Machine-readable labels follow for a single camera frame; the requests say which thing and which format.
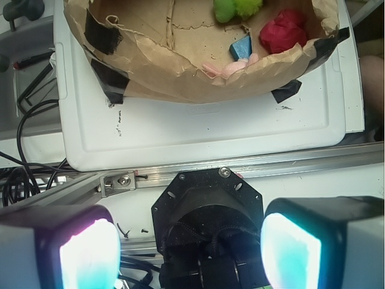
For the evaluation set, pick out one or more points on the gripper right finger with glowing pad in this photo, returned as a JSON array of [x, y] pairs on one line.
[[324, 242]]

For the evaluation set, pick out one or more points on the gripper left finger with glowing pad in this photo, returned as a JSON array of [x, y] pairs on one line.
[[59, 246]]

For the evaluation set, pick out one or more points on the pink plush bunny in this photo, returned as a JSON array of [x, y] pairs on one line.
[[231, 68]]

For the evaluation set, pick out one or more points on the blue wedge block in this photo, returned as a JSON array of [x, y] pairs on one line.
[[241, 48]]

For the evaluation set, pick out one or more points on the red crumpled paper ball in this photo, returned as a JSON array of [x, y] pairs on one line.
[[284, 31]]

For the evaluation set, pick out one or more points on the green plush toy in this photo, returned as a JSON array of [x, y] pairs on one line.
[[226, 10]]

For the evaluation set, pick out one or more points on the aluminium extrusion rail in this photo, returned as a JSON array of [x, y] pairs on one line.
[[89, 188]]

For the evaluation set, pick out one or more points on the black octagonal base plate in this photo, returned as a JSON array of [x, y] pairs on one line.
[[207, 226]]

